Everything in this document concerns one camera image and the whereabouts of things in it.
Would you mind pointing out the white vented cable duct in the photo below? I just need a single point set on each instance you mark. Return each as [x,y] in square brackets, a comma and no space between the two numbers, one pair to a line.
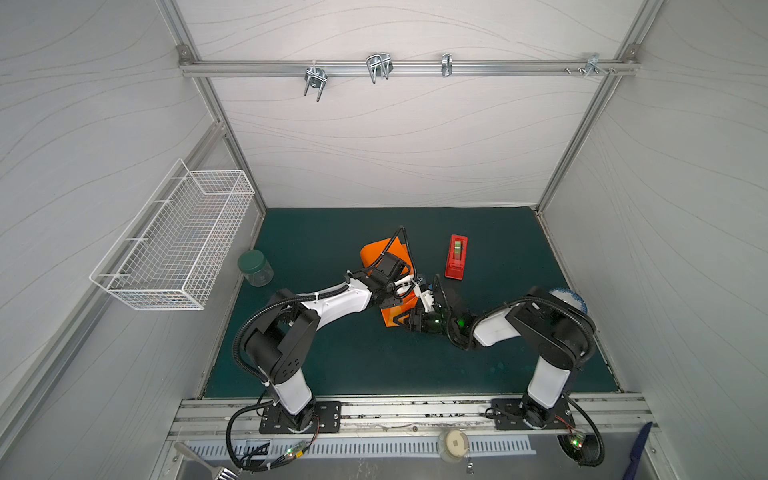
[334,447]

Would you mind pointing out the aluminium crossbar rail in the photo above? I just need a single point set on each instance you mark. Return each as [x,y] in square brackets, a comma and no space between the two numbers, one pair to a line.
[401,68]

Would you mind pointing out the metal spatula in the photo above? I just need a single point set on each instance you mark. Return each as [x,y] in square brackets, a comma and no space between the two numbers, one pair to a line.
[217,472]

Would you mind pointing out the orange wrapping paper sheet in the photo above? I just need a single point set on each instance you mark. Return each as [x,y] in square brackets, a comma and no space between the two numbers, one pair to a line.
[398,314]

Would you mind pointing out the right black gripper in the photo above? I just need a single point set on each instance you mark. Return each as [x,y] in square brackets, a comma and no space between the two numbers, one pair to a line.
[421,321]

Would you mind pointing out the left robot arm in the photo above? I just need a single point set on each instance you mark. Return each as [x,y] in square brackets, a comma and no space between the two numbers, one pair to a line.
[273,344]

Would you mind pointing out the white wire basket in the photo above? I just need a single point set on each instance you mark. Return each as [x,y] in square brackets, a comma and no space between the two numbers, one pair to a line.
[171,253]

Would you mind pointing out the metal U-bolt clamp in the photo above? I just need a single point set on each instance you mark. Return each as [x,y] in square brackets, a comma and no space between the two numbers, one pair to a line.
[315,79]
[379,65]

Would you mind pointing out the red tape dispenser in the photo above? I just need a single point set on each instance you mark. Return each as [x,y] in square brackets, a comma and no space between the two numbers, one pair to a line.
[456,259]

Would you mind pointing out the blue white ceramic bowl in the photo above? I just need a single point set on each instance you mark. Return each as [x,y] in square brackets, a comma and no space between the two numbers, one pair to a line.
[571,298]

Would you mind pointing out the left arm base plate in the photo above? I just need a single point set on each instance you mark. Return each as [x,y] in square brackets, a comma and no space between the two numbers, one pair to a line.
[316,416]

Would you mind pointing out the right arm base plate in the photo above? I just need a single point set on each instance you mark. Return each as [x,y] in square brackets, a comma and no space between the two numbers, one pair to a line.
[510,414]

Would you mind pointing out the metal bracket with bolts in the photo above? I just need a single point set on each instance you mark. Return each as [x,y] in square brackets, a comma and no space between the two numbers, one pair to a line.
[591,67]

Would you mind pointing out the blue handled tool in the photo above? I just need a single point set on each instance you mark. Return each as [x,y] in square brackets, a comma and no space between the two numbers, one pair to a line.
[636,452]

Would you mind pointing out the green lidded glass jar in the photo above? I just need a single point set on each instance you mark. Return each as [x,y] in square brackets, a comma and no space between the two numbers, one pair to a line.
[255,268]

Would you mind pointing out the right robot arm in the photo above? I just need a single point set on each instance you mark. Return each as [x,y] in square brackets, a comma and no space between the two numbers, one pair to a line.
[555,323]

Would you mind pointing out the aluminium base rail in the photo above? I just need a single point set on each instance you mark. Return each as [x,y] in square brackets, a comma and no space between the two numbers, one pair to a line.
[420,415]

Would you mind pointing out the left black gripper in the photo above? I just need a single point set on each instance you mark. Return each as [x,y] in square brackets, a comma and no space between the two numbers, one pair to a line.
[392,301]

